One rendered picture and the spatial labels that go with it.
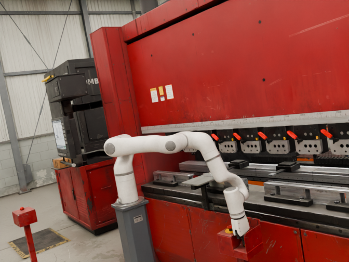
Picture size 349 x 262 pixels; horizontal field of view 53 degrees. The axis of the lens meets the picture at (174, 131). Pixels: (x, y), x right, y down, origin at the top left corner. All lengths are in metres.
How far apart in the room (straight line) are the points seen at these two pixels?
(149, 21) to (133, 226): 1.59
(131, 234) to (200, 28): 1.41
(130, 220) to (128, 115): 1.22
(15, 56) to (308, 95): 8.16
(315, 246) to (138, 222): 1.01
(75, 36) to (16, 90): 2.12
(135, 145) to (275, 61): 0.94
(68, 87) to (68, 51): 6.71
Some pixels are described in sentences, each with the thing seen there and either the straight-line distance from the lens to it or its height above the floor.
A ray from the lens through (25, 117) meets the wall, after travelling 9.27.
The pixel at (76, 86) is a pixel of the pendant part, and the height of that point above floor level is 1.84.
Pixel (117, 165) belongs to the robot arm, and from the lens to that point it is 2.14.
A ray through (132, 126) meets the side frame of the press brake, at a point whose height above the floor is 1.42.
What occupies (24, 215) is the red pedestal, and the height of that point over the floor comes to 0.77.
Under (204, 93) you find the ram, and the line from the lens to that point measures 2.47.
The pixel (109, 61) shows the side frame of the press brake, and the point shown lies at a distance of 3.10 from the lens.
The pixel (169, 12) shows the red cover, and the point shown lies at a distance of 2.69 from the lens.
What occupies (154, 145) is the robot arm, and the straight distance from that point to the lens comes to 1.99.
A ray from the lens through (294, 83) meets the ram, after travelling 2.03.
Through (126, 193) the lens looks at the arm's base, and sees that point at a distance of 2.16.
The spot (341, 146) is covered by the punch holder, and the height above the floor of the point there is 1.21.
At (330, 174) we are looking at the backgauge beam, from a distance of 2.36.
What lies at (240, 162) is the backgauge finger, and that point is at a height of 1.03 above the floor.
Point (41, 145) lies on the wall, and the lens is 9.35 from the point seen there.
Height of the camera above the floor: 1.58
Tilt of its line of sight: 5 degrees down
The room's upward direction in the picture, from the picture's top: 10 degrees counter-clockwise
